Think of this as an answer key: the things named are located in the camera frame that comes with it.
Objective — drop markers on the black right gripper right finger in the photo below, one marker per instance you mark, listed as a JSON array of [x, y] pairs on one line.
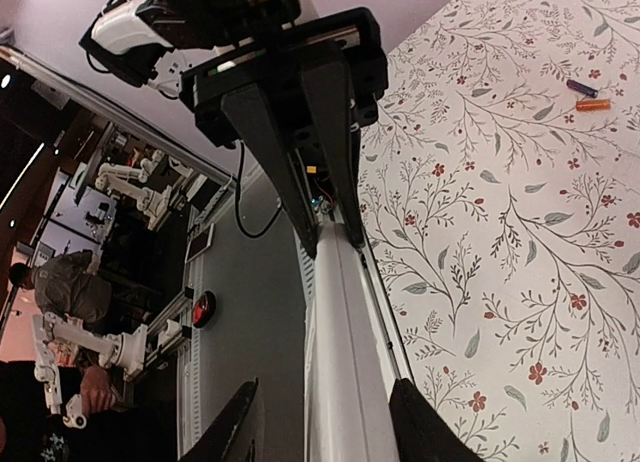
[[420, 433]]

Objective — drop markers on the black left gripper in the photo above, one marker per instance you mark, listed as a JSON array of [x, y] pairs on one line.
[[274, 99]]

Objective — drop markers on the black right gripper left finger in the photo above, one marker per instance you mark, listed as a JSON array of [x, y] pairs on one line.
[[237, 433]]

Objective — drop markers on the white remote control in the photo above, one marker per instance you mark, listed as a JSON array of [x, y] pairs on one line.
[[346, 401]]

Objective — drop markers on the dark purple battery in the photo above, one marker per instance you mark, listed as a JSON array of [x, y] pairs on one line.
[[582, 89]]

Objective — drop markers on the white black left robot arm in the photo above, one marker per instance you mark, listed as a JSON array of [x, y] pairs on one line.
[[154, 42]]

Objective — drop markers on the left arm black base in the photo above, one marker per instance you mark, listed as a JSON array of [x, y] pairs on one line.
[[318, 181]]

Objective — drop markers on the operator hand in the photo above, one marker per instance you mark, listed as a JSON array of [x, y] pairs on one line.
[[96, 391]]

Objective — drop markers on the red emergency stop button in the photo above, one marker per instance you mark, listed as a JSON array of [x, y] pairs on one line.
[[204, 309]]

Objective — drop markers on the person in grey shirt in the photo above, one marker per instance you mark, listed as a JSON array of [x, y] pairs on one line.
[[64, 286]]

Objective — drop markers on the floral patterned table mat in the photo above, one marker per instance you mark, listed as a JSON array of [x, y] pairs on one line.
[[505, 223]]

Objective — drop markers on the orange battery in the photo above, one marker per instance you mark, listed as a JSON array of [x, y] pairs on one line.
[[590, 105]]

